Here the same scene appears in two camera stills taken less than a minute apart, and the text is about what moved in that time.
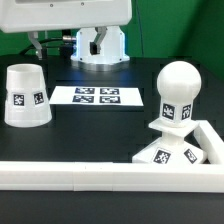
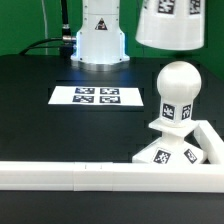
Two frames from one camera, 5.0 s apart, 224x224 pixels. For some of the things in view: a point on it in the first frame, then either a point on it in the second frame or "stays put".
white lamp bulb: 178,84 stays put
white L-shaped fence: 137,177 stays put
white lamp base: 171,149 stays put
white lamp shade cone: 26,101 → 172,24
